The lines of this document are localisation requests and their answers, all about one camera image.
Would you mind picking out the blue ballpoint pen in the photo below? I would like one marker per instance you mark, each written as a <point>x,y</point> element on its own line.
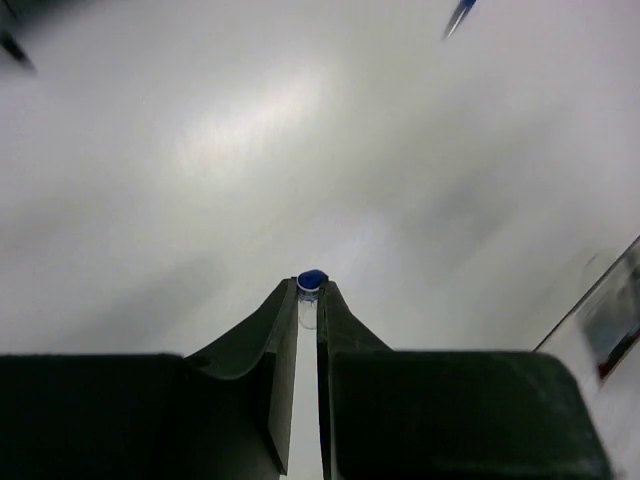
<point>457,17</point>

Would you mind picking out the black slotted pen holder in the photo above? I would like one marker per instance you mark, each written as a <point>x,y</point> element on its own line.
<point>12,23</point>

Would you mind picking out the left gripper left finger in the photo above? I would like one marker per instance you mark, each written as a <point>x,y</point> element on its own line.
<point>223,412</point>

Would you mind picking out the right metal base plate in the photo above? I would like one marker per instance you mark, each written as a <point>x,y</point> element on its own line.
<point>609,314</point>

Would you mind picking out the blue pen cap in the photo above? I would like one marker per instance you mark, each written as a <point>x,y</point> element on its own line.
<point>308,288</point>

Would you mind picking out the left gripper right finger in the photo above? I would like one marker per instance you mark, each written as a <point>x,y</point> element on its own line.
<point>387,414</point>

